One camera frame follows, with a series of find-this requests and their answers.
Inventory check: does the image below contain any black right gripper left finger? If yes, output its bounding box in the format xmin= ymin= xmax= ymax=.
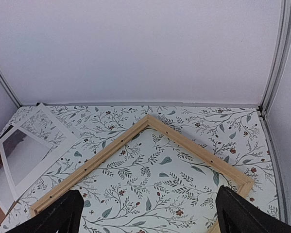
xmin=9 ymin=190 xmax=84 ymax=233

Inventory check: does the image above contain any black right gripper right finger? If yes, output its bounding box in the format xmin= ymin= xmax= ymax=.
xmin=216 ymin=185 xmax=291 ymax=233

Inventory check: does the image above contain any light wooden picture frame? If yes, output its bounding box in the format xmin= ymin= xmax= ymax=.
xmin=30 ymin=116 xmax=254 ymax=233

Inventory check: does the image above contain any white photo mat board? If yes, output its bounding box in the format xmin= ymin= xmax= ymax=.
xmin=13 ymin=103 xmax=78 ymax=195

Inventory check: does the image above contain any photo with white border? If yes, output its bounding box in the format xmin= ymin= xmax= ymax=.
xmin=0 ymin=127 xmax=52 ymax=215

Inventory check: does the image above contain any left aluminium corner post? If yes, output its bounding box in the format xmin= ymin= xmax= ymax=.
xmin=0 ymin=70 xmax=22 ymax=108

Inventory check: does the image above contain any aluminium corner post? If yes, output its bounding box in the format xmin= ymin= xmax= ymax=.
xmin=0 ymin=70 xmax=22 ymax=108
xmin=259 ymin=0 xmax=291 ymax=118

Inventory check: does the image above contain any right aluminium corner post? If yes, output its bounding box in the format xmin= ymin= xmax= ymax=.
xmin=259 ymin=0 xmax=291 ymax=118

